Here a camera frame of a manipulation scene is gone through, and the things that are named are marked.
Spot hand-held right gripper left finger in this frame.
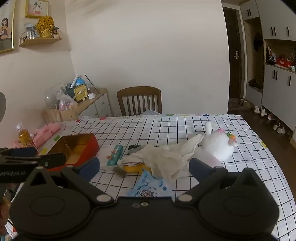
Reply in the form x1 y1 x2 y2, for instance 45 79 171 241
24 158 115 205

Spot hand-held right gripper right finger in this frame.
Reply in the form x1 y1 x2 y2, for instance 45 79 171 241
174 158 264 205

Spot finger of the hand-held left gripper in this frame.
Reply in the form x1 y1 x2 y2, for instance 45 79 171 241
0 147 39 158
0 153 68 169

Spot red cardboard box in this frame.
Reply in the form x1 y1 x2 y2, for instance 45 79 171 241
46 133 100 172

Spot bagged dark hair ties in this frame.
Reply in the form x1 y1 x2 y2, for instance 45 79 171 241
113 166 127 178

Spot white towel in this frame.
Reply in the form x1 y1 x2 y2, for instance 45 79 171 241
122 134 204 183

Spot yellow drink bottle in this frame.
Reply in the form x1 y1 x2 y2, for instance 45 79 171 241
16 123 38 149

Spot white flat packet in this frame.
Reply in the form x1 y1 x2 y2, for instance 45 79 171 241
98 146 116 171

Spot pink package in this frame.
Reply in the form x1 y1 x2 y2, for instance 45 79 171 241
13 122 61 149

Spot teal printed tissue box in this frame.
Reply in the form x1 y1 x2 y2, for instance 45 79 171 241
106 145 124 166

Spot white plush rabbit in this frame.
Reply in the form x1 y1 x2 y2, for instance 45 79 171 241
202 120 239 166

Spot yellow paper cutout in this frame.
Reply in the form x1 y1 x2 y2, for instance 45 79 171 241
122 162 153 175

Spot grey fan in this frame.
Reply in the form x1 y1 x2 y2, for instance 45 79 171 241
0 92 7 123

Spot blue printed packet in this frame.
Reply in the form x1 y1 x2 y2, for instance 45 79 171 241
126 170 176 199

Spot checked tablecloth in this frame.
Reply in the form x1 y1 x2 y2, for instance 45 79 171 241
69 113 296 232

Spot plastic bag of pink things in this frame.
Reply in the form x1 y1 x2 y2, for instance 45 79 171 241
56 92 78 111

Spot white drawer cabinet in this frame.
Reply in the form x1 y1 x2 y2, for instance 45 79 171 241
76 88 113 119

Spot clear plastic dome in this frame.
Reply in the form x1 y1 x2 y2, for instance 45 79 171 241
43 83 65 110

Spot yellow desk clock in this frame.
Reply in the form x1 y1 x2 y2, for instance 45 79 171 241
73 84 88 102

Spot white paper sheet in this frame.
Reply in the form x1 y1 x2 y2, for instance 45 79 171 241
140 109 162 116

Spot wooden chair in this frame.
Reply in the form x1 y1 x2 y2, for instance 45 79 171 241
117 86 162 116

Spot golden ornament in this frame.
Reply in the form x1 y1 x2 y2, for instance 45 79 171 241
36 15 55 39

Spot red storage box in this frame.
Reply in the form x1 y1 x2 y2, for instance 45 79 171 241
276 58 293 68

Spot dark wooden door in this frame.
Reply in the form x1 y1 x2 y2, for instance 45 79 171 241
222 6 243 100

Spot dark hanging bag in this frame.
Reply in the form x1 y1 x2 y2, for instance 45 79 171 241
253 32 264 53

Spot gold framed picture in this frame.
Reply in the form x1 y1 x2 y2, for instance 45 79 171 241
25 0 50 19

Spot wooden wall shelf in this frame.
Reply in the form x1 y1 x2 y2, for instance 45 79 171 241
19 30 63 48

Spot small photo frame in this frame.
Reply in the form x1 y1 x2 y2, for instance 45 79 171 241
25 23 39 39

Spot framed wall poster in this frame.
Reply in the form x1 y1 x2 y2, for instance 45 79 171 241
0 0 16 54

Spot grey wall cabinet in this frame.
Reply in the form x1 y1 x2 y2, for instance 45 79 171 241
239 0 296 149

